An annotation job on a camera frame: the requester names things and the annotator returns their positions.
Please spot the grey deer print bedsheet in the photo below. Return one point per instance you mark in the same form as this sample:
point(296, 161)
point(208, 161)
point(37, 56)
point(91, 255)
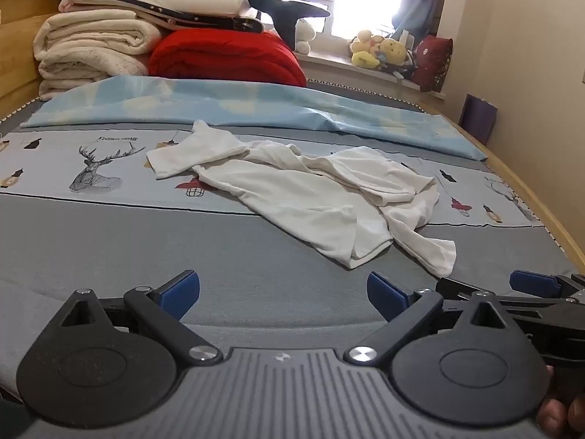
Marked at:
point(137, 238)

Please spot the window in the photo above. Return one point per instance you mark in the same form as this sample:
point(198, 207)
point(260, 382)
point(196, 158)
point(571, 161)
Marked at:
point(356, 0)

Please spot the white plush toy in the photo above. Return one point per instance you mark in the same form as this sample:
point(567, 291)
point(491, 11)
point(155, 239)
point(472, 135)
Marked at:
point(305, 32)

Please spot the red pillow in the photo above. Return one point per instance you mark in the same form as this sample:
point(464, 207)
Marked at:
point(434, 61)

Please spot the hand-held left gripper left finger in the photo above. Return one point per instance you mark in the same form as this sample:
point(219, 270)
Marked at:
point(183, 292)

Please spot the striped plush toy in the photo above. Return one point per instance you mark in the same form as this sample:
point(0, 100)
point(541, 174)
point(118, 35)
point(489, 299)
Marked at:
point(404, 67)

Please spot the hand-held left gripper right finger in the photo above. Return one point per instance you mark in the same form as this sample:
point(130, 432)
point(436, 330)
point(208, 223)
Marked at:
point(388, 292)

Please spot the round yellow plush toy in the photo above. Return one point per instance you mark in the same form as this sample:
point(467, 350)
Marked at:
point(394, 50)

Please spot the light blue patterned sheet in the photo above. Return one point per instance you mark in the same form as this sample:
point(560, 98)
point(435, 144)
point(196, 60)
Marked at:
point(274, 105)

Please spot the purple bag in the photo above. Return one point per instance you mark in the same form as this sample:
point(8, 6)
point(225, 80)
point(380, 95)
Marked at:
point(477, 116)

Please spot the windowsill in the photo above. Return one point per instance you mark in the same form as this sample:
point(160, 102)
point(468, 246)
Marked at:
point(329, 66)

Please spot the small white stand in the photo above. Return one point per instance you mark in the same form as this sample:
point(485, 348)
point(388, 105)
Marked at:
point(405, 39)

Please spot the white shirt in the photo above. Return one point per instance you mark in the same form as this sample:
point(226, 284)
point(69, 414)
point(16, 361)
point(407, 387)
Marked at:
point(297, 192)

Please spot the white folded quilt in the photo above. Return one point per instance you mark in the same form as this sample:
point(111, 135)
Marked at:
point(192, 2)

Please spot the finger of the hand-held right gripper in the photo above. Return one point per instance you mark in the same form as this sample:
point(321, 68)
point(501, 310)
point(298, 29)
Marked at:
point(457, 286)
point(532, 280)

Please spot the cream folded blanket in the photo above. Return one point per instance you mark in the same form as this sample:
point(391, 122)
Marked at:
point(91, 41)

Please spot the red folded quilt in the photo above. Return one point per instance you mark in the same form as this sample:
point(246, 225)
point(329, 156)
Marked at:
point(228, 57)

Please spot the pale yellow plush toy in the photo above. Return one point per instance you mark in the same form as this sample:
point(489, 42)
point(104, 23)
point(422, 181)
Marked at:
point(363, 57)

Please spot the person's right hand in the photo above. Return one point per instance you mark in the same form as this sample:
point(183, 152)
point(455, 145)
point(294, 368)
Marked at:
point(560, 414)

